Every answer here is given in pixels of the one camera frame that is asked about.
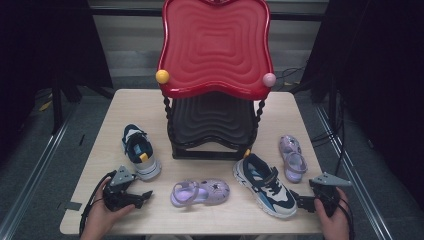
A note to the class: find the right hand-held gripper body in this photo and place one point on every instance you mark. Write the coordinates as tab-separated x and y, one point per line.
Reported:
328	196

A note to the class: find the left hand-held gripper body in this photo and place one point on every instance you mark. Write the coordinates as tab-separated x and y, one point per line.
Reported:
116	196

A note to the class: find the navy and white sneaker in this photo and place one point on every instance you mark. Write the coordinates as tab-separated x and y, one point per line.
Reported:
266	190
144	159

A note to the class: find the purple star sandal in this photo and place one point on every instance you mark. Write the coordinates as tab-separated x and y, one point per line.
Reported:
294	164
213	191

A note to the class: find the red and black shoe rack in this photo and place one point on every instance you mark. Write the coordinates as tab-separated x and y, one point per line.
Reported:
216	50

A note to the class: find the person's left hand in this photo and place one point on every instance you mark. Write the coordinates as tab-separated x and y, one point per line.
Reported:
100	218

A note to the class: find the person's right hand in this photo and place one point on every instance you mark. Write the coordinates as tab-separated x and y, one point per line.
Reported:
335	225

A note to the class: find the grey tape piece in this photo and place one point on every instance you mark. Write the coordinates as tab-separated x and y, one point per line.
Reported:
73	206

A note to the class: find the black tape piece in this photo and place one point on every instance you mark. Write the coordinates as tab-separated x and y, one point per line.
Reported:
82	140

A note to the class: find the black metal stand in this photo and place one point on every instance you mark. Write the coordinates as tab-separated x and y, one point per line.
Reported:
57	106

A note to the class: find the yellow tape piece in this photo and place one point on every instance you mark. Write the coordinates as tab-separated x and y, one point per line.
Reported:
45	105

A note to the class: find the black curtain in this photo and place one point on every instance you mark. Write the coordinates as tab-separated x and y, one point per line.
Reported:
383	66

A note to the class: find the black horizontal bar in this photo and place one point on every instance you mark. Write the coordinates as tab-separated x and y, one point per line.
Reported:
126	12

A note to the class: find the aluminium floor rail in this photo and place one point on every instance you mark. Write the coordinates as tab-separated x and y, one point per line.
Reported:
353	173
36	166

